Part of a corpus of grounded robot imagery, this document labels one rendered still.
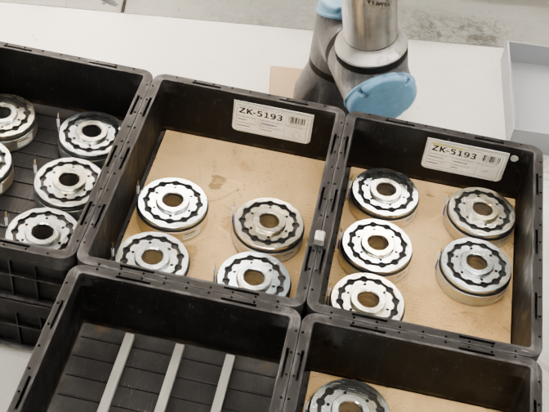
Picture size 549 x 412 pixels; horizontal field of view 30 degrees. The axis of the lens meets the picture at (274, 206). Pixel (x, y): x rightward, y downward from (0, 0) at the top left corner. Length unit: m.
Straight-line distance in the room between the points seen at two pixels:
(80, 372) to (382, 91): 0.65
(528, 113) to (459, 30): 1.44
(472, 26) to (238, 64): 1.59
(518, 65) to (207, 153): 0.77
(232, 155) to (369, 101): 0.23
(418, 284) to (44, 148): 0.61
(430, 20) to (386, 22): 1.87
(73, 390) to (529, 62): 1.21
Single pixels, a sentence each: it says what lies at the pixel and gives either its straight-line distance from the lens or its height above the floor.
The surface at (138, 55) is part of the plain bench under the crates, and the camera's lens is 2.01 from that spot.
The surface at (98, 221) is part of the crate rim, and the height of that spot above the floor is 0.92.
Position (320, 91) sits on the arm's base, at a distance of 1.82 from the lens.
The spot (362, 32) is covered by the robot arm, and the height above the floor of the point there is 1.01.
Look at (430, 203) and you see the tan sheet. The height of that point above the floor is 0.83.
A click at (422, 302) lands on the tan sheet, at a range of 1.46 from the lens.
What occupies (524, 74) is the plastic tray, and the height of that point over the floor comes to 0.70.
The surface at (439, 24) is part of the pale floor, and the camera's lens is 3.44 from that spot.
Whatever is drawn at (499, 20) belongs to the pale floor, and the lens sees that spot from 3.53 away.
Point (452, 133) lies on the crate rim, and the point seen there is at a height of 0.93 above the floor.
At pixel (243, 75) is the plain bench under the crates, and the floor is 0.70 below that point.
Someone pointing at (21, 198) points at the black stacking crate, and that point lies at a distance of 1.55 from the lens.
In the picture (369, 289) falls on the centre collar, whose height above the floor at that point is 0.87.
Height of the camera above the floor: 1.93
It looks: 46 degrees down
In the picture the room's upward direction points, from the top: 8 degrees clockwise
